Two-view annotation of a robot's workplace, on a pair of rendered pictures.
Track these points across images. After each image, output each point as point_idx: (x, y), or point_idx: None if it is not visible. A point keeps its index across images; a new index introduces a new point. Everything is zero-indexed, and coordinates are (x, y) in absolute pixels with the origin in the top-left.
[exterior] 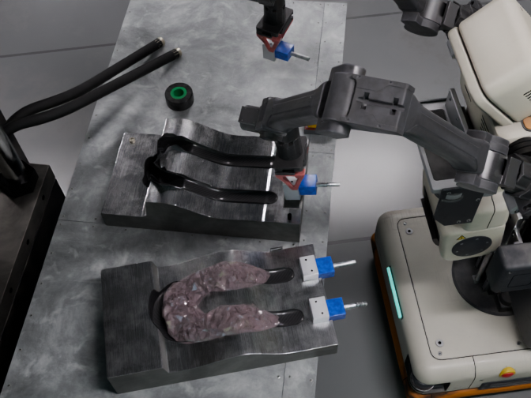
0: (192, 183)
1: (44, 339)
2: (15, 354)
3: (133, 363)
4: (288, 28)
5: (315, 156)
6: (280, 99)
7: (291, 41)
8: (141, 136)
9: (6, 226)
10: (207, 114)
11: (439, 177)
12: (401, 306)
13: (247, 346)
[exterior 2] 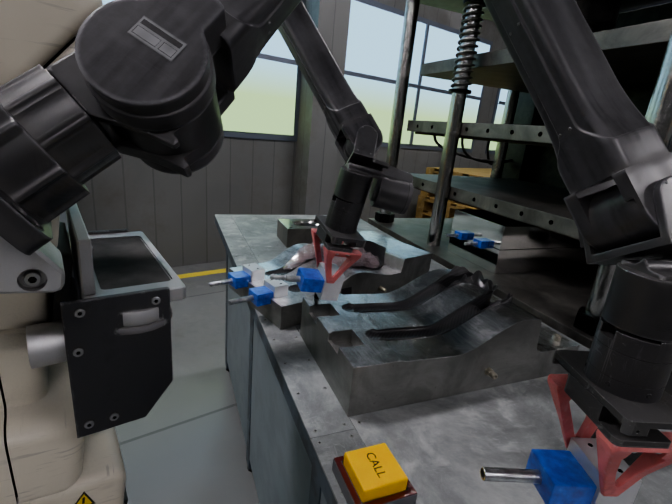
0: (436, 293)
1: (433, 269)
2: (440, 264)
3: (361, 233)
4: (597, 452)
5: (339, 424)
6: (346, 81)
7: None
8: (557, 346)
9: (548, 307)
10: (556, 438)
11: (129, 238)
12: None
13: (297, 246)
